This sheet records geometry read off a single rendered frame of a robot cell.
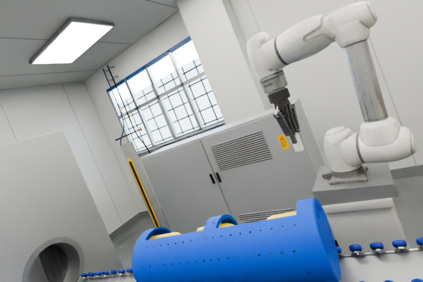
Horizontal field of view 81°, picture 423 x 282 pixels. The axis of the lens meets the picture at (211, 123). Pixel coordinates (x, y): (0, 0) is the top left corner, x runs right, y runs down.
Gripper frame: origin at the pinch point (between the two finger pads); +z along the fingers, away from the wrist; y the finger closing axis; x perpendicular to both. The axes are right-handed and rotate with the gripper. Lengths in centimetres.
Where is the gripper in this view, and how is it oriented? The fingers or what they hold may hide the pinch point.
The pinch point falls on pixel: (296, 142)
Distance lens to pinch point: 96.4
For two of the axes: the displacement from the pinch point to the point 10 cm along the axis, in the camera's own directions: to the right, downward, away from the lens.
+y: -6.7, 3.0, -6.8
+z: 3.7, 9.3, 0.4
